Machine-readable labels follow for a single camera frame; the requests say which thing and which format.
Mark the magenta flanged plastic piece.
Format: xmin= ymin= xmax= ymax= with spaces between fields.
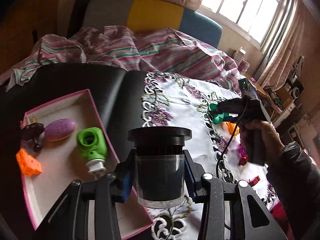
xmin=238 ymin=144 xmax=247 ymax=166

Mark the pink-rimmed white box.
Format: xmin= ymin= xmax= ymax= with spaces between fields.
xmin=21 ymin=89 xmax=153 ymax=239

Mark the grey yellow blue sofa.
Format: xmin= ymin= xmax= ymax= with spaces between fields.
xmin=83 ymin=0 xmax=222 ymax=48

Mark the green flanged plastic spool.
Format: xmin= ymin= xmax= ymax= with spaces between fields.
xmin=208 ymin=103 xmax=238 ymax=125

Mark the window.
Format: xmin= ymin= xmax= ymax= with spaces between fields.
xmin=202 ymin=0 xmax=280 ymax=43

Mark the orange cube block cluster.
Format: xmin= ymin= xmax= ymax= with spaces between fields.
xmin=16 ymin=148 xmax=42 ymax=177

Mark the purple oval soap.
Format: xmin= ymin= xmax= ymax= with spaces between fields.
xmin=44 ymin=119 xmax=76 ymax=142

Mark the white embroidered floral tablecloth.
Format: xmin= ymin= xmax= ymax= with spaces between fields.
xmin=141 ymin=71 xmax=281 ymax=240

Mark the striped pink green cloth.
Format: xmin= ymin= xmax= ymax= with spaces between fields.
xmin=1 ymin=25 xmax=240 ymax=94

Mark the black lidded clear jar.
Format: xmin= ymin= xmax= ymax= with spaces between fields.
xmin=128 ymin=126 xmax=192 ymax=210

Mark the orange plastic piece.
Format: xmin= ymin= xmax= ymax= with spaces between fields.
xmin=226 ymin=122 xmax=240 ymax=136

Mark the person's right hand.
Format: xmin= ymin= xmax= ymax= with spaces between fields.
xmin=239 ymin=120 xmax=285 ymax=166

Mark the black rolled mat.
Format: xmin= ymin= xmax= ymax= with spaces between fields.
xmin=67 ymin=0 xmax=92 ymax=38

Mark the green plug-in mosquito repeller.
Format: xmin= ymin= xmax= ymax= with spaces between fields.
xmin=76 ymin=127 xmax=108 ymax=178

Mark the red puzzle piece block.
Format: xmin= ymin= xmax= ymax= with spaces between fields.
xmin=248 ymin=176 xmax=260 ymax=187

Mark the brown pedestal with yellow pegs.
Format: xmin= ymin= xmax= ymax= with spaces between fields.
xmin=21 ymin=116 xmax=44 ymax=153

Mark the black jacket right forearm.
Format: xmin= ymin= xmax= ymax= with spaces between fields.
xmin=267 ymin=142 xmax=319 ymax=239

